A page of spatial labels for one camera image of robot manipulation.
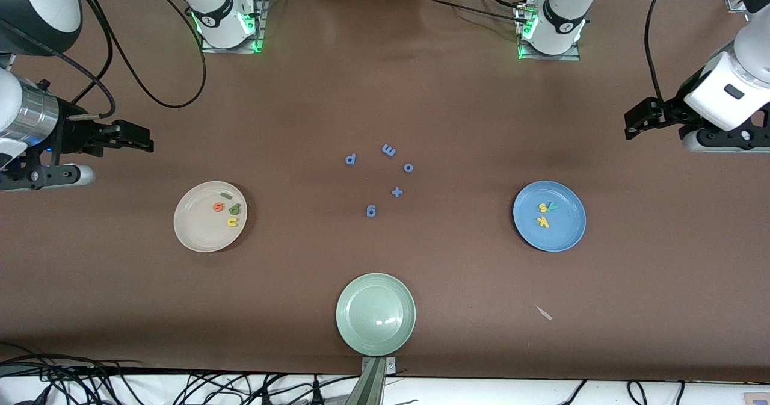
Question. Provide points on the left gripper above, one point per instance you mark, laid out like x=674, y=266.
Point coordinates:
x=671, y=115

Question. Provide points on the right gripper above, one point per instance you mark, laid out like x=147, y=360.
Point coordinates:
x=70, y=136

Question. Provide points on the green letter g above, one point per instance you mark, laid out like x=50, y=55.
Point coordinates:
x=236, y=210

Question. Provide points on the yellow letter k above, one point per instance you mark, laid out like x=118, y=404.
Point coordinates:
x=543, y=222

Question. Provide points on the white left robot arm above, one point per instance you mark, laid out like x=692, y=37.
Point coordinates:
x=562, y=14

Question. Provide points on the beige plate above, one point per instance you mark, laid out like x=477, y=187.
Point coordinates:
x=198, y=227

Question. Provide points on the blue plate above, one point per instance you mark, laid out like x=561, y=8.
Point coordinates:
x=565, y=230

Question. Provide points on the small grey paper scrap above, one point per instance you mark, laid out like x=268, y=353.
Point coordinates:
x=544, y=313

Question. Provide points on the blue letter p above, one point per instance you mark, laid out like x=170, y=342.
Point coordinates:
x=351, y=159

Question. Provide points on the blue letter m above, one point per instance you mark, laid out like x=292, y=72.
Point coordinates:
x=388, y=150

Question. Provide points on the blue letter x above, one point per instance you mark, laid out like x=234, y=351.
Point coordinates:
x=396, y=192

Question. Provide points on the brown table mat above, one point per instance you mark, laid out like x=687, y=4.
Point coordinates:
x=385, y=92

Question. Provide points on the pale green plate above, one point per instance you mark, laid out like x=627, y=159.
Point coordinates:
x=375, y=315

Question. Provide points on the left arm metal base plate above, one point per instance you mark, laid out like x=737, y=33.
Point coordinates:
x=547, y=57

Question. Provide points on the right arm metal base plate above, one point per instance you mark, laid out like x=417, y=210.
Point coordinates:
x=257, y=35

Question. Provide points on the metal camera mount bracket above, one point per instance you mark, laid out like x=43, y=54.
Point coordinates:
x=373, y=387

